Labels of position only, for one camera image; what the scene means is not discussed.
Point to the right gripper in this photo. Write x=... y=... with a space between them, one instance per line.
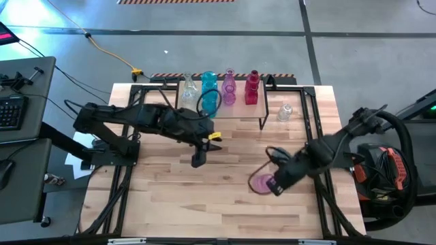
x=291 y=168

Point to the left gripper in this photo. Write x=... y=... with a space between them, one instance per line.
x=192 y=127

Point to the wide pink ribbed vase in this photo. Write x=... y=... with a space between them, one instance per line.
x=259 y=183

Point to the teal square glass vase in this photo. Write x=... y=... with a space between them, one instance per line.
x=208 y=91

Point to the clear flask-shaped glass vase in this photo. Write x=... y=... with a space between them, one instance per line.
x=188 y=83

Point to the pink bulbous vase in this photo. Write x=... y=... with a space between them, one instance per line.
x=229 y=80

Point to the tall red ribbed vase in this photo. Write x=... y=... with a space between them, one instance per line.
x=252 y=79

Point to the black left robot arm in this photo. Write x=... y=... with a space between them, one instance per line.
x=112 y=117

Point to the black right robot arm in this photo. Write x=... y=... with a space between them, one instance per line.
x=340 y=139

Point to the yellow tape tag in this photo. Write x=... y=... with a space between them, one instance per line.
x=215 y=136

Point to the clear ribbed glass jar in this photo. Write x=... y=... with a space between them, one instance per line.
x=284 y=113

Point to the orange and black device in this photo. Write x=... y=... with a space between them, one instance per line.
x=396 y=166

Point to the white paper sheet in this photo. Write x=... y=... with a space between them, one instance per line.
x=77 y=170

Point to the black desk support beam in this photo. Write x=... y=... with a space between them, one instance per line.
x=64 y=141

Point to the small dark bottle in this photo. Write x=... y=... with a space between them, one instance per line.
x=54 y=179

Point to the dark grey side table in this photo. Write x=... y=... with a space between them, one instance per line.
x=425 y=153

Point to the grey desk with keyboard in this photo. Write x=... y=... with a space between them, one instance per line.
x=41 y=102

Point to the black box with green lights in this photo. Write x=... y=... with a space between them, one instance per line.
x=432 y=109

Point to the grey desk with mouse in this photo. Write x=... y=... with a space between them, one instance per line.
x=27 y=190

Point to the black keyboard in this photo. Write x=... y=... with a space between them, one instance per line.
x=12 y=112

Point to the black clamp tool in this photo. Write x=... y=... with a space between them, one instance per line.
x=18 y=81

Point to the black computer mouse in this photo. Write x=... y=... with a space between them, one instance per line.
x=5 y=173

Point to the monitor with red screen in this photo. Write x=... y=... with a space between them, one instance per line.
x=7 y=35

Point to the wooden shelf with black frame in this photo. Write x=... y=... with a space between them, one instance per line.
x=240 y=110

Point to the silver bracket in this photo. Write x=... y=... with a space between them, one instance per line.
x=316 y=242
x=126 y=242

